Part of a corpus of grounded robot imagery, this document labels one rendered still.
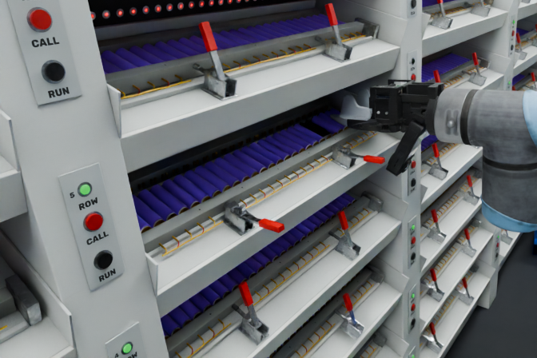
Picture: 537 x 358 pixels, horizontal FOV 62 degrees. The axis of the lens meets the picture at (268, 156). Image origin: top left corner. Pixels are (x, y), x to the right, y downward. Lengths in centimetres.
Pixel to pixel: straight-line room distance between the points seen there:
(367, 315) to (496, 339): 86
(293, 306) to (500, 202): 37
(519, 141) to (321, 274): 39
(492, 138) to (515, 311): 130
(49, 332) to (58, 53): 28
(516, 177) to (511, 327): 119
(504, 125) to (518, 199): 12
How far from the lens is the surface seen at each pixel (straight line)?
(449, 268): 155
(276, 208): 68
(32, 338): 53
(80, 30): 45
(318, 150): 79
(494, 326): 190
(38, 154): 44
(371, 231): 98
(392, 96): 80
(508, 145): 75
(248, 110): 59
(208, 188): 67
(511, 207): 79
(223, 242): 61
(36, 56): 43
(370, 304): 108
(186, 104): 54
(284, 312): 77
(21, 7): 43
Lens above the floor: 119
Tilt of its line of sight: 19 degrees down
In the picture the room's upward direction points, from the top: 6 degrees counter-clockwise
